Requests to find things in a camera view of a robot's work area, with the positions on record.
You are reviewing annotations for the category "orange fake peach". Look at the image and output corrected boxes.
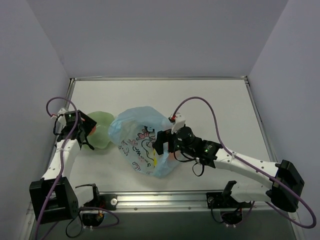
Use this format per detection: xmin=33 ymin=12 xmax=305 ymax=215
xmin=89 ymin=126 xmax=96 ymax=136

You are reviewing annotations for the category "blue translucent plastic bag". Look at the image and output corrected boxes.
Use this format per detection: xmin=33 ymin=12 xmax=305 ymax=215
xmin=108 ymin=106 xmax=179 ymax=178

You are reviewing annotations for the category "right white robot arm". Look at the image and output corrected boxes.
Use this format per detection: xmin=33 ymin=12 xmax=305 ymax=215
xmin=152 ymin=126 xmax=305 ymax=213

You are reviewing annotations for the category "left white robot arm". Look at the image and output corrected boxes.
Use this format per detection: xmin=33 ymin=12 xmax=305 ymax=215
xmin=29 ymin=108 xmax=101 ymax=224

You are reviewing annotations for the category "yellow fake fruit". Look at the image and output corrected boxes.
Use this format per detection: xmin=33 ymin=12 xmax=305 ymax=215
xmin=153 ymin=149 xmax=158 ymax=168

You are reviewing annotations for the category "green glass bowl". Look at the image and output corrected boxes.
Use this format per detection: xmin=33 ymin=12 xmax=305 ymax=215
xmin=87 ymin=111 xmax=115 ymax=151

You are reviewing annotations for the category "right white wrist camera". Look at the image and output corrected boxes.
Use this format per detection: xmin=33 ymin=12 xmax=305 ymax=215
xmin=168 ymin=112 xmax=186 ymax=134

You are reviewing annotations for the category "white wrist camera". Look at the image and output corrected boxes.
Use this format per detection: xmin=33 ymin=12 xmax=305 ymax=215
xmin=168 ymin=112 xmax=186 ymax=134
xmin=50 ymin=107 xmax=68 ymax=124

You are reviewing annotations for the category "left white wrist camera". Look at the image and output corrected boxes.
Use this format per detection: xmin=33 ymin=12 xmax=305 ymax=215
xmin=50 ymin=107 xmax=68 ymax=124

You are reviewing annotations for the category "aluminium front rail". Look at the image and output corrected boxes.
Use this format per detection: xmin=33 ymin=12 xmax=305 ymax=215
xmin=26 ymin=188 xmax=299 ymax=215

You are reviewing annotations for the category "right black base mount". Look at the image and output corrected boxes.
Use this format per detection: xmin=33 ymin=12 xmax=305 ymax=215
xmin=206 ymin=192 xmax=247 ymax=228

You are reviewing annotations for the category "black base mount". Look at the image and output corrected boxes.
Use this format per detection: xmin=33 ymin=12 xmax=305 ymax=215
xmin=80 ymin=193 xmax=120 ymax=229
xmin=206 ymin=192 xmax=247 ymax=228

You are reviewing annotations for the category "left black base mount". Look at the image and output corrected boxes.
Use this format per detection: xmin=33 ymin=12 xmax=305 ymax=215
xmin=80 ymin=193 xmax=120 ymax=229

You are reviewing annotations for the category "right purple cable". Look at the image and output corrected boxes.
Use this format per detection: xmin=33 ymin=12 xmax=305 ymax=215
xmin=172 ymin=96 xmax=317 ymax=230

